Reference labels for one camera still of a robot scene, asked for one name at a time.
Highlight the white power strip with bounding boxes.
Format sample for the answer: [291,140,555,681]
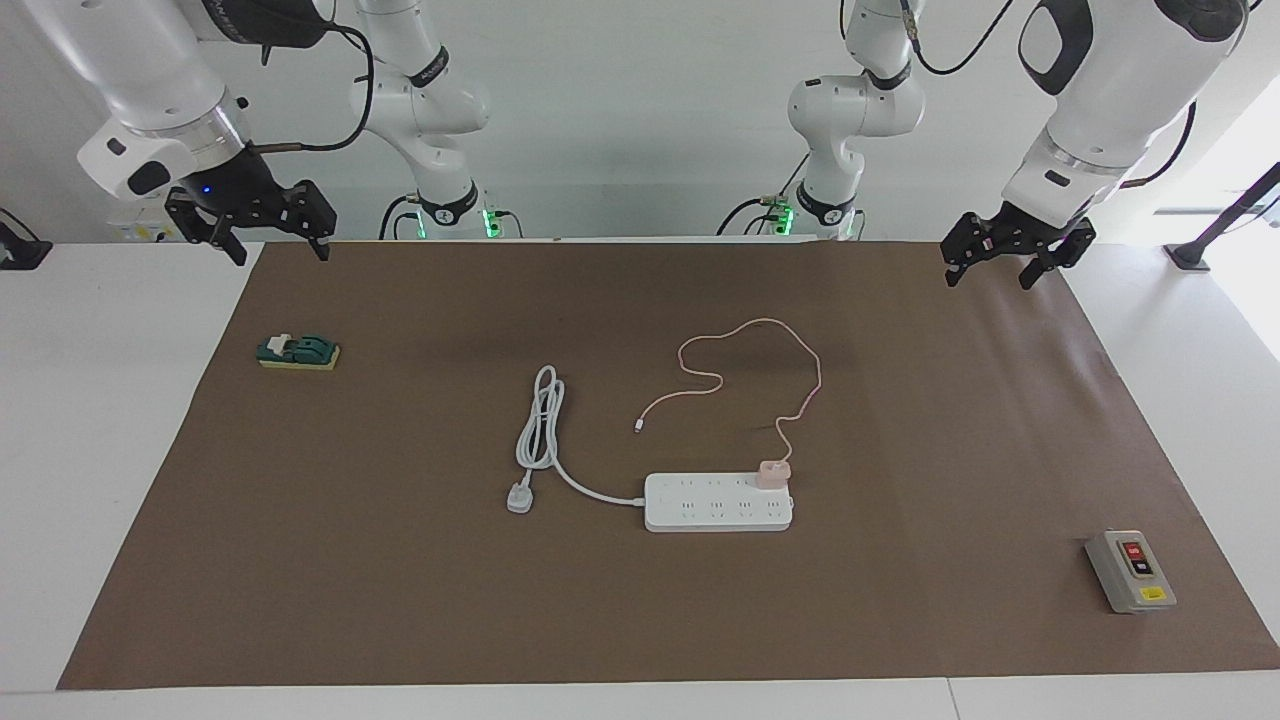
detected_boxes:
[643,472,794,533]

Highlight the black clamp bracket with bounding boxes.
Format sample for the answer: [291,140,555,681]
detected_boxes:
[0,207,53,271]

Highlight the black arm base cable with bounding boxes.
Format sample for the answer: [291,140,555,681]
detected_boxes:
[378,193,426,241]
[715,150,811,238]

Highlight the black metal stand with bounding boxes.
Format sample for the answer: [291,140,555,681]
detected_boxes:
[1165,160,1280,271]

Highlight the white power cord with plug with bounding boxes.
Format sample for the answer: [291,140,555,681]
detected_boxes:
[506,365,649,515]

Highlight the brown table mat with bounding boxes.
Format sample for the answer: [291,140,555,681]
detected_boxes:
[57,240,1280,691]

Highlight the black right arm base cable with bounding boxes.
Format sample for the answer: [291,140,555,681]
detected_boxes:
[378,193,426,241]

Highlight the pink charging cable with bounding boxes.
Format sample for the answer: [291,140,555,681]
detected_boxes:
[634,318,823,463]

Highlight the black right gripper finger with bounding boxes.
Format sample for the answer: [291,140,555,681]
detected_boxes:
[285,180,337,261]
[165,190,248,266]

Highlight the green knife switch yellow base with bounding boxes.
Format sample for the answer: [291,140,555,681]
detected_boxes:
[256,333,341,372]

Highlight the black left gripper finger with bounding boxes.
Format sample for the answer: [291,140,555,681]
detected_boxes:
[1018,225,1096,291]
[940,215,991,289]

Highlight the black left arm base cable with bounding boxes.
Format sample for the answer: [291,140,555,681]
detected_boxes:
[715,150,811,238]

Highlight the grey push button switch box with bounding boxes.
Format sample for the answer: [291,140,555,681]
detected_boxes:
[1085,530,1178,614]

